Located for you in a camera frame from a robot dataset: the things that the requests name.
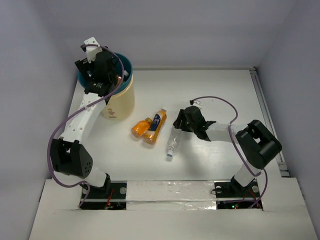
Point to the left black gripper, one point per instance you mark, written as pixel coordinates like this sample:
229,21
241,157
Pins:
110,69

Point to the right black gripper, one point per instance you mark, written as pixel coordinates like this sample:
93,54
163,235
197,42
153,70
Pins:
178,121

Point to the yellow orange juice bottle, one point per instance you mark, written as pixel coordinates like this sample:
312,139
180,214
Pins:
152,134

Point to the small orange bottle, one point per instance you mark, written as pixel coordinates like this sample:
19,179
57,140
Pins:
141,127

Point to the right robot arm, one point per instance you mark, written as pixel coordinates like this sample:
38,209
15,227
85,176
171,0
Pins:
254,143

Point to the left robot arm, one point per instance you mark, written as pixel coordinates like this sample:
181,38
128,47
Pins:
67,154

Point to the beige bin with teal liner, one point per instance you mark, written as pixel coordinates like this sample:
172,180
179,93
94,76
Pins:
121,104

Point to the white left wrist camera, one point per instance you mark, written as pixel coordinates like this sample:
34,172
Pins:
91,47

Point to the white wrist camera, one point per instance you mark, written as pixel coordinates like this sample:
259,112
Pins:
91,47
196,103

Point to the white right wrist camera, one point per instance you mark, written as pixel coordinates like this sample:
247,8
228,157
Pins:
196,103

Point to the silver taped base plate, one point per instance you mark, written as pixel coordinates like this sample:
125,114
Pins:
172,196

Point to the metal rail at table edge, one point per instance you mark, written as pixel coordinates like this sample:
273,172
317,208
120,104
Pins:
284,171

